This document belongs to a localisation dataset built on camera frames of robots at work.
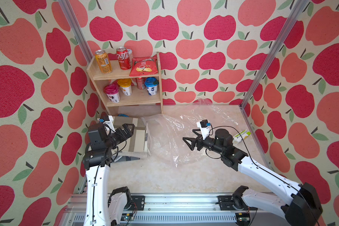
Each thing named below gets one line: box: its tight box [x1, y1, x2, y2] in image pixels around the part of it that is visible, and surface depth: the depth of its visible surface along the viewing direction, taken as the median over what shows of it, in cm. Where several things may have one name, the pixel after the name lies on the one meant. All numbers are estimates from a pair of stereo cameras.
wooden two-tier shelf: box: [86, 51, 164, 116], surface depth 92 cm
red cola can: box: [116, 46, 132, 71], surface depth 77 cm
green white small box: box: [232, 129, 252, 145], surface depth 100 cm
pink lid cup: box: [103, 83, 121, 104], surface depth 90 cm
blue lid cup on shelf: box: [144, 77, 160, 96], surface depth 95 cm
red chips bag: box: [129, 54, 159, 77], surface depth 79 cm
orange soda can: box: [95, 49, 113, 74], surface depth 75 cm
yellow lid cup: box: [117, 78, 132, 97], surface depth 95 cm
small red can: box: [135, 77, 146, 90], surface depth 98 cm
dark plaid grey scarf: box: [111, 155, 141, 163], surface depth 90 cm
